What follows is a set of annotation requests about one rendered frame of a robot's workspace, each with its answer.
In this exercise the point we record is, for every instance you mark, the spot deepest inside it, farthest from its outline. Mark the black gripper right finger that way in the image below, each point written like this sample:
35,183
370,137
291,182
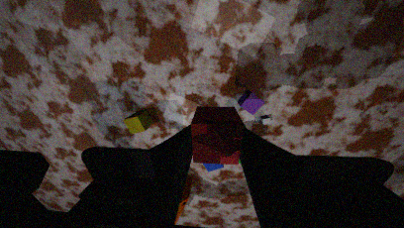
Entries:
276,177

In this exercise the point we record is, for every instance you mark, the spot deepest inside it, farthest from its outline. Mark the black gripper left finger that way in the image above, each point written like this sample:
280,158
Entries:
164,166

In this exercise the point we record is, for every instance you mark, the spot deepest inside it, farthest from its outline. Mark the purple block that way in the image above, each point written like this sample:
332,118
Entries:
250,102

